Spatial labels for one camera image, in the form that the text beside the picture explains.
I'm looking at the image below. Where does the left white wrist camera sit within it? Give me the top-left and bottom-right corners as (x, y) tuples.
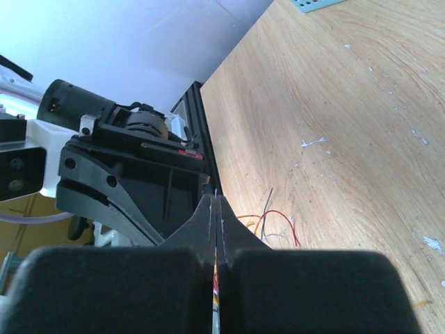
(0, 118), (70, 202)

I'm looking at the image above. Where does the light blue plastic basket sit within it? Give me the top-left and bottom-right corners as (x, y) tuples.
(291, 0), (345, 13)

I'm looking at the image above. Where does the yellow wire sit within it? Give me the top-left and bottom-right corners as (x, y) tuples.
(238, 214), (261, 237)

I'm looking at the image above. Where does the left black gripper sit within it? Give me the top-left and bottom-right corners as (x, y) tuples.
(56, 102), (204, 246)

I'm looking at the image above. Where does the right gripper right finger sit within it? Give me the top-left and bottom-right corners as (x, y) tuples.
(215, 196), (421, 333)

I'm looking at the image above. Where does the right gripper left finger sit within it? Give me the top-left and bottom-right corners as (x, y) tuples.
(1, 195), (216, 333)

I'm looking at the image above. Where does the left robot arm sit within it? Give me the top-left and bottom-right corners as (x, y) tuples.
(1, 58), (217, 246)

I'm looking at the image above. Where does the purple wire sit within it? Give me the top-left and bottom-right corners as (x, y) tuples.
(260, 187), (275, 241)

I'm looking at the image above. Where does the red wire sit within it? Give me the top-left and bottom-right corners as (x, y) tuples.
(259, 209), (302, 248)

